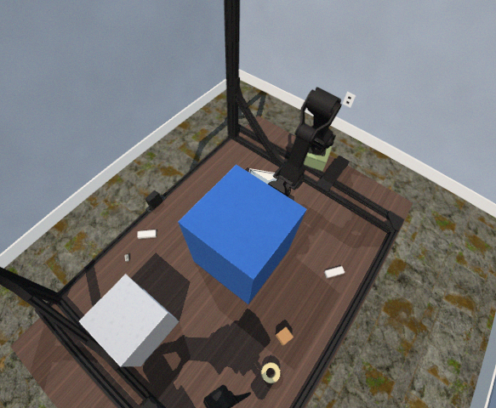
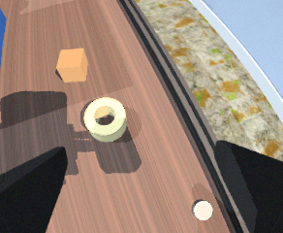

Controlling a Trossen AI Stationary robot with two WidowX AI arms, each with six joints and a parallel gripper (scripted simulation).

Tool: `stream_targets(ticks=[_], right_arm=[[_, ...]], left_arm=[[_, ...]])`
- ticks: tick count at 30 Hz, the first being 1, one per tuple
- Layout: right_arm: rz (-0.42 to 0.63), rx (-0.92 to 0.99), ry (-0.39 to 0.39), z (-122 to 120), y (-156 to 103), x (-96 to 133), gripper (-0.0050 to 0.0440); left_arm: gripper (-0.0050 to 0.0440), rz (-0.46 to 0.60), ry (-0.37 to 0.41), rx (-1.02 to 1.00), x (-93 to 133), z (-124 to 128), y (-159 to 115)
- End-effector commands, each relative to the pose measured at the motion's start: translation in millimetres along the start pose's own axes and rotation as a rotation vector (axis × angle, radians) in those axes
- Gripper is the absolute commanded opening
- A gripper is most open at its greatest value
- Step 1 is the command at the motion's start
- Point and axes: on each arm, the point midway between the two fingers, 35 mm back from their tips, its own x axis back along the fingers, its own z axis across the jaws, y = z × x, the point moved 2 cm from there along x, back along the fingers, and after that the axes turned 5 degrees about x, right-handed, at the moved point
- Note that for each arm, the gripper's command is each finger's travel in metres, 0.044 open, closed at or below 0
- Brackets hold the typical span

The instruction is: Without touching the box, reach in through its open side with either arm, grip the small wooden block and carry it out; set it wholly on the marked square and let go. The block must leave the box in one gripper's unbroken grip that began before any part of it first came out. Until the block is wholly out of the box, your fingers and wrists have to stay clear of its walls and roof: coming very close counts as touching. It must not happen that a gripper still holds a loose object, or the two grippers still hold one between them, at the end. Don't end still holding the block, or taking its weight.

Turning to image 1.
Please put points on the white open-sided box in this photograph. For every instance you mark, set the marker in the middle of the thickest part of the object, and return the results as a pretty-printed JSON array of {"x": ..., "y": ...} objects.
[{"x": 128, "y": 323}]

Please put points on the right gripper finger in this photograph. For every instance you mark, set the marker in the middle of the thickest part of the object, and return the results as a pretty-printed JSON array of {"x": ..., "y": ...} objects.
[{"x": 238, "y": 398}]

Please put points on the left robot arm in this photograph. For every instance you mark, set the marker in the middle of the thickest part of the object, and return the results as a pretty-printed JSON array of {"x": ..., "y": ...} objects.
[{"x": 324, "y": 107}]

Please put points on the white rectangular block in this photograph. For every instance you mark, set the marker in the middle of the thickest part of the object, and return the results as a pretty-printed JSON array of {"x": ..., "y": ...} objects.
[
  {"x": 334, "y": 272},
  {"x": 147, "y": 234}
]

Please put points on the white square mat with dark border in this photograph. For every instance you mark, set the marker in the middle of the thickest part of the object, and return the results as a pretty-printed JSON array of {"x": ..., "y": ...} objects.
[{"x": 265, "y": 176}]

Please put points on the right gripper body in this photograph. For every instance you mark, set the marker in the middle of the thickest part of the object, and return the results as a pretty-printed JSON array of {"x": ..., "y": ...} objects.
[{"x": 219, "y": 398}]

